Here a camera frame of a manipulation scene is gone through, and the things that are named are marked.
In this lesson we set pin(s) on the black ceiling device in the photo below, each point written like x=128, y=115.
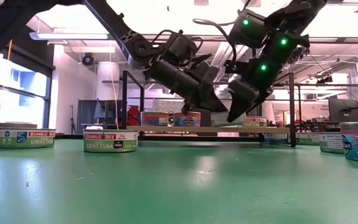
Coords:
x=324, y=80

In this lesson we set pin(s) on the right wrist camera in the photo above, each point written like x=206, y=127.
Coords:
x=235, y=70

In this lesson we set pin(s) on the dark equipment clutter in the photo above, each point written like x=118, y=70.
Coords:
x=315, y=125

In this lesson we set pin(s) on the thin dark stand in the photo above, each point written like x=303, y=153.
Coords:
x=72, y=121

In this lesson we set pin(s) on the black frame wooden shelf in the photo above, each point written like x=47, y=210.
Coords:
x=166, y=129

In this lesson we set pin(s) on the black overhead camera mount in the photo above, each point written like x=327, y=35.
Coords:
x=300, y=54

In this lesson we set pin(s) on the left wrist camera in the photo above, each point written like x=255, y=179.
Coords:
x=197, y=70

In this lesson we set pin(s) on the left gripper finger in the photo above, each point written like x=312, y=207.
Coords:
x=213, y=104

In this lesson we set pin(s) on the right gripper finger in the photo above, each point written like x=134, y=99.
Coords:
x=236, y=112

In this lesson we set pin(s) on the grey speckled panel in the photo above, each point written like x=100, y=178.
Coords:
x=166, y=105

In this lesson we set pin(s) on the small white box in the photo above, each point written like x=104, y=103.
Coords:
x=93, y=127

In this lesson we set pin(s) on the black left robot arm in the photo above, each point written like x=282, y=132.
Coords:
x=129, y=40

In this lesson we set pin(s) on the red bag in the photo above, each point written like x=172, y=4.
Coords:
x=134, y=118

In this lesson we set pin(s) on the dark computer monitor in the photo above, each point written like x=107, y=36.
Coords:
x=346, y=110

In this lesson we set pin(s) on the white round column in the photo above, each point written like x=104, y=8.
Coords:
x=107, y=81

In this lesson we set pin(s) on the round blue-lit ceiling camera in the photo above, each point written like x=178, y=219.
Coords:
x=88, y=59

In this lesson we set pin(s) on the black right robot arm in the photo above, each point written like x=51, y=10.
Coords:
x=294, y=15

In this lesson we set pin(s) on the grey cabinet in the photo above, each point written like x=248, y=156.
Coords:
x=85, y=116

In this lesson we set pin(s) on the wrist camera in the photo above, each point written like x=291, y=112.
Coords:
x=235, y=70
x=197, y=70

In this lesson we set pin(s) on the long ceiling lamp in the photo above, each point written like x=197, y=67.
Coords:
x=73, y=36

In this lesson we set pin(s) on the large bright window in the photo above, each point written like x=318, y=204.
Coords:
x=17, y=109

